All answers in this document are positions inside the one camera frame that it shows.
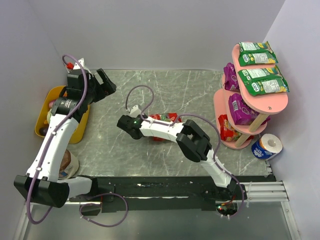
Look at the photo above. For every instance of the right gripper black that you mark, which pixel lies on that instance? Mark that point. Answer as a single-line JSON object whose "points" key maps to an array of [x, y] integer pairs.
{"points": [[124, 122]]}

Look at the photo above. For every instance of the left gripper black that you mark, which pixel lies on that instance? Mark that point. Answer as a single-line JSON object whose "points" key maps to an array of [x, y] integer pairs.
{"points": [[100, 85]]}

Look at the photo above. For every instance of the red candy bag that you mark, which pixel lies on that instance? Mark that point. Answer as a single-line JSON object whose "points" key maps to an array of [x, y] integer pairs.
{"points": [[227, 132], [167, 117]]}

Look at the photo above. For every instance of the purple candy bag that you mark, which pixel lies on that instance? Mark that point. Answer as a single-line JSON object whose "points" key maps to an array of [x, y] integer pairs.
{"points": [[240, 112], [231, 80]]}

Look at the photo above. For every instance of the green candy bag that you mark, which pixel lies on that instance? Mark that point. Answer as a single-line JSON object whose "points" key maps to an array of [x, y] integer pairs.
{"points": [[263, 81], [256, 53]]}

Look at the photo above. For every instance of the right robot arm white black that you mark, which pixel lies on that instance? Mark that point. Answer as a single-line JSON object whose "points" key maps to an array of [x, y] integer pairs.
{"points": [[191, 139]]}

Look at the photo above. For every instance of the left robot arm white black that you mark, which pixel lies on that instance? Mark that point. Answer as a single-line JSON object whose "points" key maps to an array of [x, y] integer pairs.
{"points": [[41, 183]]}

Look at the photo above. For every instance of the pink three-tier shelf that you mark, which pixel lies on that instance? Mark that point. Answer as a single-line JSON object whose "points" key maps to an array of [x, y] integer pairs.
{"points": [[266, 105]]}

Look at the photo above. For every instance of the yellow basket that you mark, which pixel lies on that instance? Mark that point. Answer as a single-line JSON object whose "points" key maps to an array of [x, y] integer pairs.
{"points": [[42, 118]]}

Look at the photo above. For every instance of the purple toy onion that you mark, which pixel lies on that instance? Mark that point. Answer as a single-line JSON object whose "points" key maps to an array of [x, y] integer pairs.
{"points": [[51, 104]]}

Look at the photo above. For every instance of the green toy cabbage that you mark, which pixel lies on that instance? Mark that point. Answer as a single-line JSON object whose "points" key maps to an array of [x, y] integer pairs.
{"points": [[48, 116]]}

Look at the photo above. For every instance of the beige cloth bag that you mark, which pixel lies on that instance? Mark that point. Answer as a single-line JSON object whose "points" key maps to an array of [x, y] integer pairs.
{"points": [[69, 166]]}

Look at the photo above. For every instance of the purple toy eggplant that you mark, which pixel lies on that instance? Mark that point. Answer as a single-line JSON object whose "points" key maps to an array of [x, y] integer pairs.
{"points": [[43, 131]]}

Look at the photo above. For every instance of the toilet paper roll blue wrapper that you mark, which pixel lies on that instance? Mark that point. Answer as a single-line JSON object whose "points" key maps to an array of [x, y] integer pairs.
{"points": [[266, 147]]}

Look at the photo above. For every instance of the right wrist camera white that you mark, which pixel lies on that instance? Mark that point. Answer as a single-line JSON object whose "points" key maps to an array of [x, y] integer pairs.
{"points": [[134, 111]]}

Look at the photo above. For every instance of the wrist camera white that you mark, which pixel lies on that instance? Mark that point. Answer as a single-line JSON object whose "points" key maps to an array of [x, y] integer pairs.
{"points": [[134, 111], [75, 66]]}

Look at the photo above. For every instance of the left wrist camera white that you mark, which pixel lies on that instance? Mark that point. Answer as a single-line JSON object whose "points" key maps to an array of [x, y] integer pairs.
{"points": [[75, 66]]}

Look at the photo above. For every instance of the aluminium frame rail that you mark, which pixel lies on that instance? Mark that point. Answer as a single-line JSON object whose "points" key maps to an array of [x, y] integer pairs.
{"points": [[267, 191]]}

